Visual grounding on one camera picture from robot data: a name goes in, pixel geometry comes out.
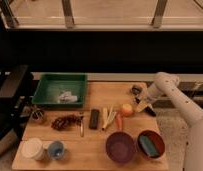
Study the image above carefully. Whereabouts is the black dish brush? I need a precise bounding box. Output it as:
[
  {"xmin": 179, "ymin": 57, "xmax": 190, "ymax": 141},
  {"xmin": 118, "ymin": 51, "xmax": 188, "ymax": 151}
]
[{"xmin": 130, "ymin": 84, "xmax": 156, "ymax": 117}]

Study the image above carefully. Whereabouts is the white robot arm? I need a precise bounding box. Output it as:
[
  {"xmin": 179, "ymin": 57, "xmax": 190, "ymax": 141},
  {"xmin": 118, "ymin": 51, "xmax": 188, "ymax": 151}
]
[{"xmin": 136, "ymin": 72, "xmax": 203, "ymax": 171}]

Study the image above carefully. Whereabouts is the red bowl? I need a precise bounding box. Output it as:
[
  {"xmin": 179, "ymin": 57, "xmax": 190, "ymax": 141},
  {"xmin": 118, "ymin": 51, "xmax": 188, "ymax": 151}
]
[{"xmin": 136, "ymin": 130, "xmax": 165, "ymax": 159}]

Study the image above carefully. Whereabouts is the purple bowl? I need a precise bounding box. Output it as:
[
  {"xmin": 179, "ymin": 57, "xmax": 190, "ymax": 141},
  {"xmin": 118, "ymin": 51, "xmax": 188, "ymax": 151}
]
[{"xmin": 105, "ymin": 131, "xmax": 135, "ymax": 164}]

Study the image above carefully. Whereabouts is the orange round fruit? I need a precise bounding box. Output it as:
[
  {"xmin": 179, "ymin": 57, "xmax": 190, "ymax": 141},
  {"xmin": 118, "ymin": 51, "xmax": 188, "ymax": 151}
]
[{"xmin": 121, "ymin": 104, "xmax": 133, "ymax": 117}]

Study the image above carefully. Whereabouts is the orange carrot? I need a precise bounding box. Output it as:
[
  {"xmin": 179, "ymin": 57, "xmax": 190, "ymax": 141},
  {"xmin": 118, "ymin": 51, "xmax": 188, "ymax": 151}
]
[{"xmin": 116, "ymin": 113, "xmax": 123, "ymax": 131}]

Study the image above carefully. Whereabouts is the teal sponge block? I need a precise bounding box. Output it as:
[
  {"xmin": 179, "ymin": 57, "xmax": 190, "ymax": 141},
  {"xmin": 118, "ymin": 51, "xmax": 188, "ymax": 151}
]
[{"xmin": 139, "ymin": 135, "xmax": 159, "ymax": 158}]

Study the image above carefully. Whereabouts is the black rectangular block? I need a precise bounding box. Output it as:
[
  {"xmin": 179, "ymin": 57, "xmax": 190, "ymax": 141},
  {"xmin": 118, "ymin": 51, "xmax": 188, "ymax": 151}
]
[{"xmin": 89, "ymin": 109, "xmax": 100, "ymax": 129}]

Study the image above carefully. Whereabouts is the metal knife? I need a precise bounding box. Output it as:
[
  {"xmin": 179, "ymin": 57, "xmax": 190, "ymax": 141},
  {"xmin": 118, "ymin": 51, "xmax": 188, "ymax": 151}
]
[{"xmin": 80, "ymin": 115, "xmax": 84, "ymax": 137}]

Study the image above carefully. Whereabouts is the brown pine cone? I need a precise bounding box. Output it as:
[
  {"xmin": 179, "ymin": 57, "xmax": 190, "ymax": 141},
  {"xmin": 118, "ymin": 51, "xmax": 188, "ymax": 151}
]
[{"xmin": 51, "ymin": 115, "xmax": 81, "ymax": 131}]

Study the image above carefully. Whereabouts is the green plastic tray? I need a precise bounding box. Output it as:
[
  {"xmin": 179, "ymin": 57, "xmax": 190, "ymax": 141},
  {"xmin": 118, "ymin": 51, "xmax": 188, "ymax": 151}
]
[{"xmin": 32, "ymin": 73, "xmax": 87, "ymax": 108}]

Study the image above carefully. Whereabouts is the blue glass cup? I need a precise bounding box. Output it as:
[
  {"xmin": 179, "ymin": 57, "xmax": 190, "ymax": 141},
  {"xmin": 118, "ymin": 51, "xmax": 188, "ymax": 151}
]
[{"xmin": 47, "ymin": 141, "xmax": 65, "ymax": 160}]

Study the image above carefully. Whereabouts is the small dark wicker ball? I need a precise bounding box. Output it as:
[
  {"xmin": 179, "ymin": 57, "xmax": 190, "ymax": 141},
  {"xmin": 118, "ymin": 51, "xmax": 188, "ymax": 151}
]
[{"xmin": 31, "ymin": 109, "xmax": 45, "ymax": 123}]

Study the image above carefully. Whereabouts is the white lidded cup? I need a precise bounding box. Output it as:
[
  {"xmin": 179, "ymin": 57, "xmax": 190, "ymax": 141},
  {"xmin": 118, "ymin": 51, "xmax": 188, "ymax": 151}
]
[{"xmin": 21, "ymin": 138, "xmax": 44, "ymax": 160}]

